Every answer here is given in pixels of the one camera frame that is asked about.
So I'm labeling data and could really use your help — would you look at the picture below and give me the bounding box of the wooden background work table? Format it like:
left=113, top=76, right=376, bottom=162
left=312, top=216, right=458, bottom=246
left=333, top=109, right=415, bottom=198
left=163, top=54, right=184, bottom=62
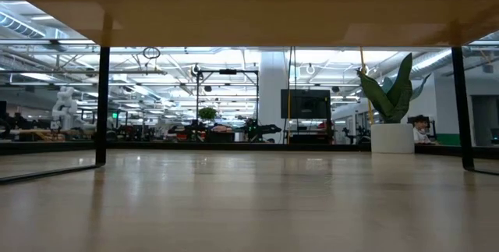
left=167, top=122, right=282, bottom=144

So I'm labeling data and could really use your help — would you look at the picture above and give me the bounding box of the person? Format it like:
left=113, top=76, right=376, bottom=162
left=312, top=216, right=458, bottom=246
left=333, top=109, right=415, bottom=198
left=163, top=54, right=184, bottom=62
left=412, top=114, right=437, bottom=145

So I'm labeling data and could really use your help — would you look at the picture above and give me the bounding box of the black aluminium station frame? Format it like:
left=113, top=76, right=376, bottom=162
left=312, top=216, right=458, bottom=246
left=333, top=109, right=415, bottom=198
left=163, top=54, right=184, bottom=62
left=0, top=140, right=487, bottom=158

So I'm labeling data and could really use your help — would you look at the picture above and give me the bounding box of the silver ventilation duct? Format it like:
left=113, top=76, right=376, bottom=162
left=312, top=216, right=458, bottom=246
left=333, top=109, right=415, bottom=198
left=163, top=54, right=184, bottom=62
left=409, top=47, right=469, bottom=80

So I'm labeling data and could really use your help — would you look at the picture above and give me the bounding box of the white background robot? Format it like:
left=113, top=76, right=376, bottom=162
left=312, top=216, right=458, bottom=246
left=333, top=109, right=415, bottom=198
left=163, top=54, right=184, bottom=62
left=51, top=86, right=79, bottom=132

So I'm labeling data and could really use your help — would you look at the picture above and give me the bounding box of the green plant in white pot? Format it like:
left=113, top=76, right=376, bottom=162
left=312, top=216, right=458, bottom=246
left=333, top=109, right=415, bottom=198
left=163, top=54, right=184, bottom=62
left=356, top=51, right=433, bottom=154

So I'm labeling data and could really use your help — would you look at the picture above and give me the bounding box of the small bushy green plant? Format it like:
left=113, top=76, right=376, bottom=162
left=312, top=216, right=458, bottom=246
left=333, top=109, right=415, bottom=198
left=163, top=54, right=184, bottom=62
left=197, top=106, right=218, bottom=121

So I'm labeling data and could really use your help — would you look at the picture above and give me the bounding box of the wooden shelf with black legs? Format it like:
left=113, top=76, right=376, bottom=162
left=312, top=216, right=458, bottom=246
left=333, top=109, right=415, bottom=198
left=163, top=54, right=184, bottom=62
left=0, top=0, right=499, bottom=185

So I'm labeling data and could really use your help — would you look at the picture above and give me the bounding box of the black hanging cable loop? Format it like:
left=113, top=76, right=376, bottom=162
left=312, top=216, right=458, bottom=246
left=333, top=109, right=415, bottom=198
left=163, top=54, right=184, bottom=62
left=142, top=45, right=162, bottom=60

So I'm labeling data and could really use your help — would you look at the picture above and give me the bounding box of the yellow hanging strap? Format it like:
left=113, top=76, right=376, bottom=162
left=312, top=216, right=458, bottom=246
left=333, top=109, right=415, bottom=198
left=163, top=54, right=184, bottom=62
left=358, top=47, right=375, bottom=125

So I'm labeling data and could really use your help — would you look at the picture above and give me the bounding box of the black background rig frame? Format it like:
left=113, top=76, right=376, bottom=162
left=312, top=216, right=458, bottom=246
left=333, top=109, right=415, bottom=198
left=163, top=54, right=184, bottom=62
left=194, top=68, right=260, bottom=144

